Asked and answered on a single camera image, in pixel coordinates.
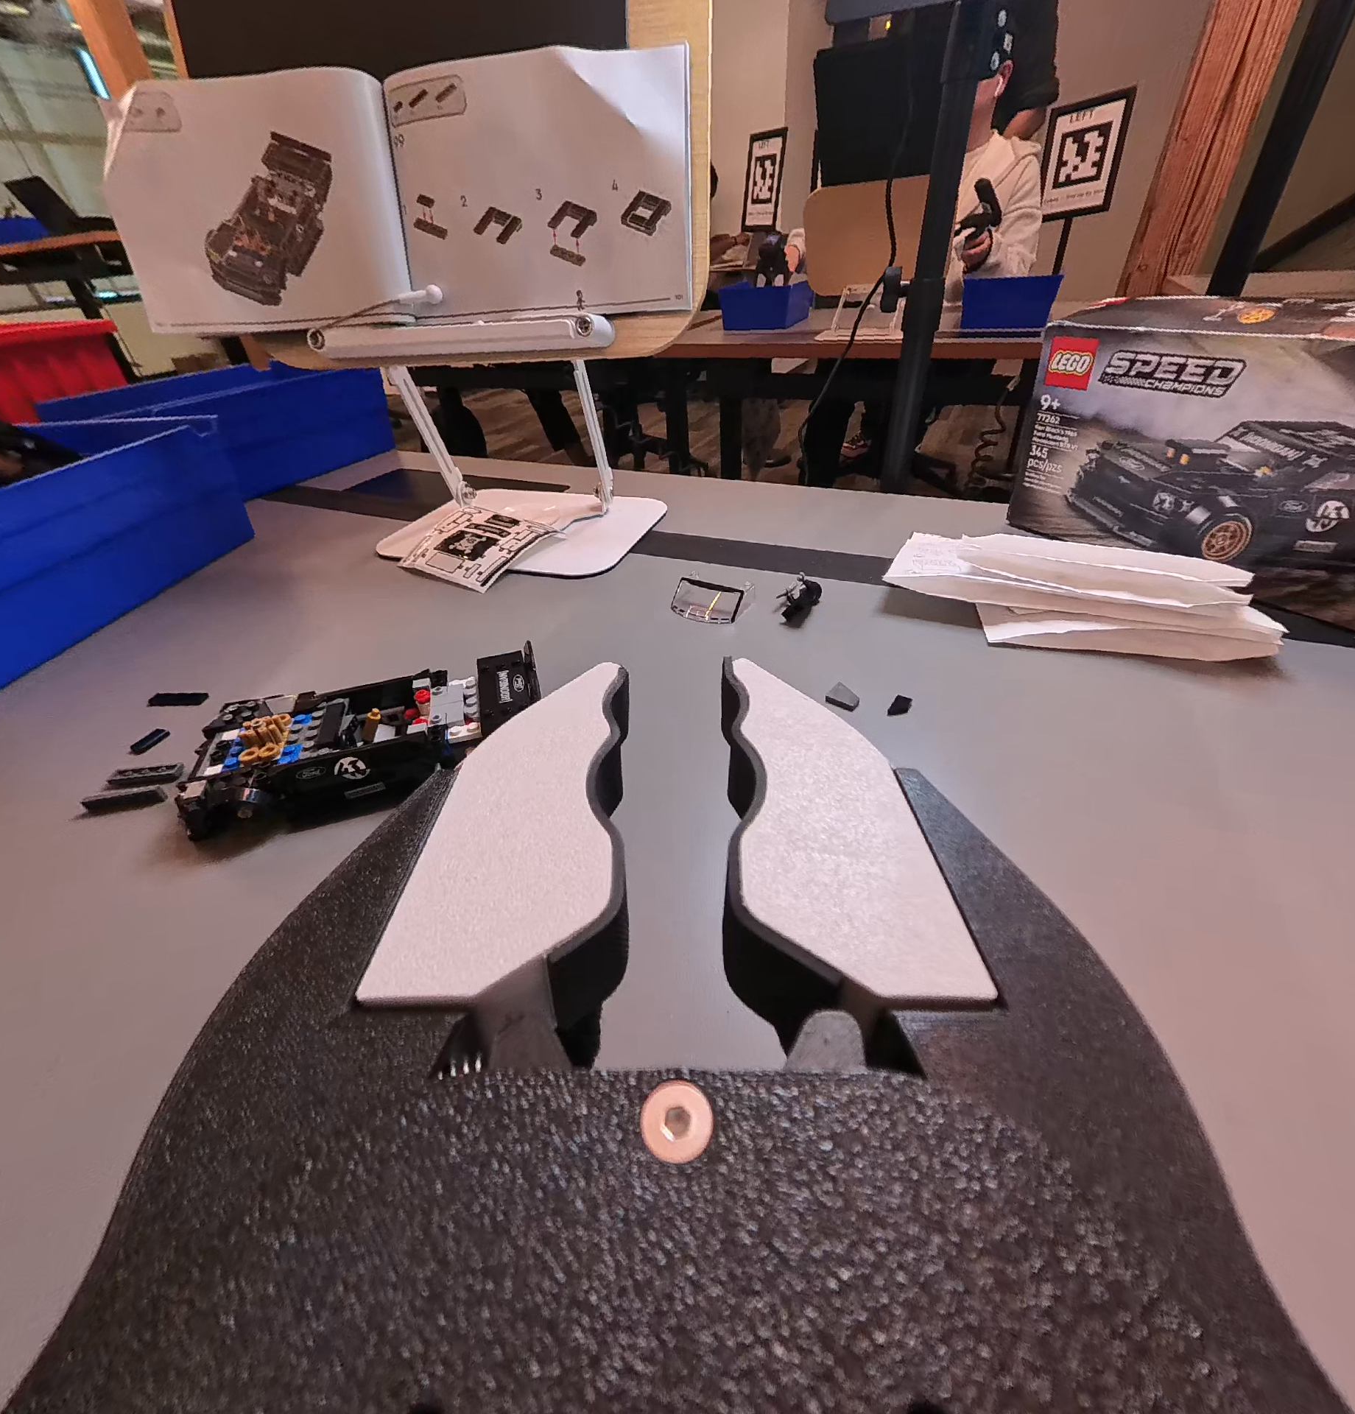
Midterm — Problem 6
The wooden stand board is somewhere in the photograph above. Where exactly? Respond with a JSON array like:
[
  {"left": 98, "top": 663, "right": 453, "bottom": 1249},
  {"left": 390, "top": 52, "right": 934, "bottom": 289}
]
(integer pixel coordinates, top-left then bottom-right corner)
[{"left": 248, "top": 0, "right": 716, "bottom": 371}]

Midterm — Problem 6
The black metal pole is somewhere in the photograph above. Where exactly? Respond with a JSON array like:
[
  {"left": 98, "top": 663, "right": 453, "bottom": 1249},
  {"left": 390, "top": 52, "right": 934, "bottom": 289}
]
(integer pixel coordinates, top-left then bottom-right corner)
[{"left": 882, "top": 0, "right": 1011, "bottom": 493}]

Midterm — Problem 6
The white stand rod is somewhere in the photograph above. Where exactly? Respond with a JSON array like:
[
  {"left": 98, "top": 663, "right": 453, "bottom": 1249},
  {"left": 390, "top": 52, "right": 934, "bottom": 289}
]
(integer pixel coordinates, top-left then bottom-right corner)
[
  {"left": 568, "top": 358, "right": 617, "bottom": 510},
  {"left": 387, "top": 365, "right": 469, "bottom": 515}
]

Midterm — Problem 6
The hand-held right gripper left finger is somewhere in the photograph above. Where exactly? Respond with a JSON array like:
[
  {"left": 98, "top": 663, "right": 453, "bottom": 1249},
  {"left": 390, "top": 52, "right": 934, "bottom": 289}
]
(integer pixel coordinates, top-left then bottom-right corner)
[{"left": 355, "top": 660, "right": 631, "bottom": 1062}]

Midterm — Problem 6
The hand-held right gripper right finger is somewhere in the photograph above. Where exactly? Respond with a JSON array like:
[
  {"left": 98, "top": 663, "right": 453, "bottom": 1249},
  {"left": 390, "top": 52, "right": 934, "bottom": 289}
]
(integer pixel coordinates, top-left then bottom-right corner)
[{"left": 723, "top": 660, "right": 1002, "bottom": 1062}]

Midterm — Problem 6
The wooden pillar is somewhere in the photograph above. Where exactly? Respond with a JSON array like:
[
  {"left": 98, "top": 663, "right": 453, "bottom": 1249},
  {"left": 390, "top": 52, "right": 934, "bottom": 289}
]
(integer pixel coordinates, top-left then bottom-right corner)
[{"left": 1120, "top": 0, "right": 1309, "bottom": 300}]

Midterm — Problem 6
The blue plastic bin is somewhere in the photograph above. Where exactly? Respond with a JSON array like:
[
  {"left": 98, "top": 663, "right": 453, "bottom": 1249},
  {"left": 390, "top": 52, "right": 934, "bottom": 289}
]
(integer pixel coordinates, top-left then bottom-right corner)
[
  {"left": 38, "top": 365, "right": 396, "bottom": 499},
  {"left": 0, "top": 420, "right": 256, "bottom": 704}
]

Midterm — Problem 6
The crumpled white paper bag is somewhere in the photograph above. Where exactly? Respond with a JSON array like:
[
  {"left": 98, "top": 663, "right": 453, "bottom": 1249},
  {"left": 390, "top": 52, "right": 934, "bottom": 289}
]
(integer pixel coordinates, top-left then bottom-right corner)
[{"left": 884, "top": 530, "right": 1289, "bottom": 665}]

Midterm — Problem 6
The red plastic bin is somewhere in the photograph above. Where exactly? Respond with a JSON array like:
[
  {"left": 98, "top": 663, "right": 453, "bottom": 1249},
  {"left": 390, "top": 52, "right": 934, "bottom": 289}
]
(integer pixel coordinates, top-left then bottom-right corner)
[{"left": 0, "top": 321, "right": 131, "bottom": 426}]

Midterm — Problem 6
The long wooden table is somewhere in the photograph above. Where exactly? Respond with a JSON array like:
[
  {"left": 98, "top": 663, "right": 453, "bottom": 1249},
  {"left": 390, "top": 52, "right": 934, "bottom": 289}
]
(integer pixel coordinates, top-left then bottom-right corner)
[{"left": 414, "top": 310, "right": 1056, "bottom": 483}]

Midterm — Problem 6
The small blue storage bin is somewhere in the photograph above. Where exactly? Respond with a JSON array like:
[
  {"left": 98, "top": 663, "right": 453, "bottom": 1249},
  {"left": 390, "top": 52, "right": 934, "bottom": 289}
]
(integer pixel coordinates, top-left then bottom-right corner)
[
  {"left": 718, "top": 280, "right": 816, "bottom": 333},
  {"left": 959, "top": 273, "right": 1067, "bottom": 333}
]

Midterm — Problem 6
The lego instruction booklet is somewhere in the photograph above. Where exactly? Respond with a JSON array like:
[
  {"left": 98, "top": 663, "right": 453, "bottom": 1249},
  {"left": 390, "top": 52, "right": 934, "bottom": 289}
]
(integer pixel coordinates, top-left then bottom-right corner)
[{"left": 104, "top": 44, "right": 694, "bottom": 338}]

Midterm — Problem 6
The black white marker tag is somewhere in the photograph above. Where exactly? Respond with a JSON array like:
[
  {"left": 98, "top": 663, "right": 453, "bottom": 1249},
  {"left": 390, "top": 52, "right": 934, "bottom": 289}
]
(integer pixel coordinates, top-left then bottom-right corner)
[
  {"left": 743, "top": 130, "right": 787, "bottom": 232},
  {"left": 1043, "top": 89, "right": 1136, "bottom": 223}
]

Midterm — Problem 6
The lego car model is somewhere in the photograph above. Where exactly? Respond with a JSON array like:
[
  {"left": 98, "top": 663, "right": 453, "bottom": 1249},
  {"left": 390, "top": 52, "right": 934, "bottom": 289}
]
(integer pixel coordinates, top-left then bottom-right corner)
[{"left": 175, "top": 641, "right": 543, "bottom": 846}]

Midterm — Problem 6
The lego set box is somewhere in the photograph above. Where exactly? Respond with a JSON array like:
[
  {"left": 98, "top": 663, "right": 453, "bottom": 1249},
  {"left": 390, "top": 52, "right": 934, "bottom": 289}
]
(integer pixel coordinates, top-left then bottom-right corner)
[{"left": 1010, "top": 295, "right": 1355, "bottom": 643}]

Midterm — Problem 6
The lego sticker sheet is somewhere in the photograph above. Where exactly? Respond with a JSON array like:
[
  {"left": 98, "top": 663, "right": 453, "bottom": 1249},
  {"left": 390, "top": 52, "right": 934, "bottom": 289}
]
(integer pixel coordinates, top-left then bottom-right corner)
[{"left": 398, "top": 508, "right": 551, "bottom": 594}]

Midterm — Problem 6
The clear lego windshield piece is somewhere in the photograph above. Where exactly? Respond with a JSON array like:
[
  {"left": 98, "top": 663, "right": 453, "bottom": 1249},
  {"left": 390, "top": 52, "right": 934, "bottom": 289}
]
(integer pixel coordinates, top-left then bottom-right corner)
[{"left": 669, "top": 578, "right": 748, "bottom": 630}]

